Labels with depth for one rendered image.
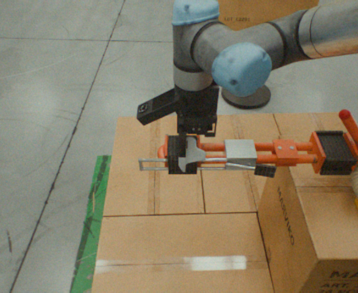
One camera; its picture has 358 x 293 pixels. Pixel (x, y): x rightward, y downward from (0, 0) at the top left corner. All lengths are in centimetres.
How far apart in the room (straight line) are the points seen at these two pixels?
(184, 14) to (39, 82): 267
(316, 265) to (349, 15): 56
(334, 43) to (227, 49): 14
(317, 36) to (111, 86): 250
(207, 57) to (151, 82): 242
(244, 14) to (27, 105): 176
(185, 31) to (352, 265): 63
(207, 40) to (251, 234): 90
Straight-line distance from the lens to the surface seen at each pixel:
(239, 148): 79
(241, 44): 50
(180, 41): 58
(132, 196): 138
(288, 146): 82
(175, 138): 79
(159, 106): 67
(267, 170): 77
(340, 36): 51
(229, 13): 227
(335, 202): 94
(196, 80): 61
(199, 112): 68
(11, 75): 335
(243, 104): 268
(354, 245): 88
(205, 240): 126
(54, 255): 196
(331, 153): 84
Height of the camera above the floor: 164
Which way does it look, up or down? 46 degrees down
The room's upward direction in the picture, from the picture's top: straight up
